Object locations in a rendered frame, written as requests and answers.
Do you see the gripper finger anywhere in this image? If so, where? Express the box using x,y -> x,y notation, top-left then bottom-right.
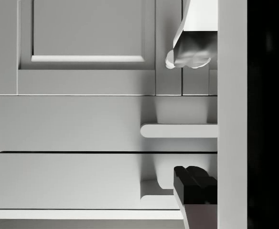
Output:
165,0 -> 218,70
173,166 -> 218,229

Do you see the white cabinet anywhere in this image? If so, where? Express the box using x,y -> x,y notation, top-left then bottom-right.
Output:
0,0 -> 218,220

